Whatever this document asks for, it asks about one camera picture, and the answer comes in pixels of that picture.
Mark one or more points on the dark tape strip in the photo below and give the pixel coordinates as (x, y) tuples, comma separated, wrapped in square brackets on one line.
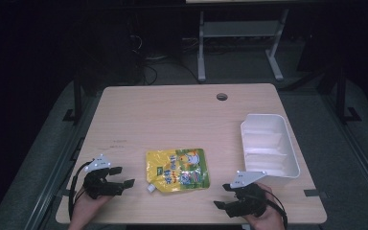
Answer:
[(313, 193)]

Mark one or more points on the yellow spouted pouch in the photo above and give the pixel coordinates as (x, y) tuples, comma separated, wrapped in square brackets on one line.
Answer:
[(177, 171)]

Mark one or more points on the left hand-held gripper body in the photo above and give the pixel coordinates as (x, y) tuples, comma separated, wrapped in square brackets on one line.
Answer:
[(97, 188)]

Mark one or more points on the black metal stand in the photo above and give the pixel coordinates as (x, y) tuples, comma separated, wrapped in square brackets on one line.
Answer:
[(77, 102), (343, 102)]

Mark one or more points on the person's left hand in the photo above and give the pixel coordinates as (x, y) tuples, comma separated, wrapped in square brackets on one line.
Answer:
[(86, 209)]

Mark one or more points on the white metal table frame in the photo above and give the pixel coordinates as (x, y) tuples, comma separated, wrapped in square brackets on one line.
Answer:
[(236, 28)]

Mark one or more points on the white plastic bin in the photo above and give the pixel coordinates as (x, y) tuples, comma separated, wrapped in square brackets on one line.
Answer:
[(268, 147)]

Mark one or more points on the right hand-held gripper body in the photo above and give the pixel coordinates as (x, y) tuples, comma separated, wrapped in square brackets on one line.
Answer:
[(247, 201)]

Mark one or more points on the person's right hand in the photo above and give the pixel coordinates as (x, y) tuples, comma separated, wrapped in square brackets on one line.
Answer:
[(268, 218)]

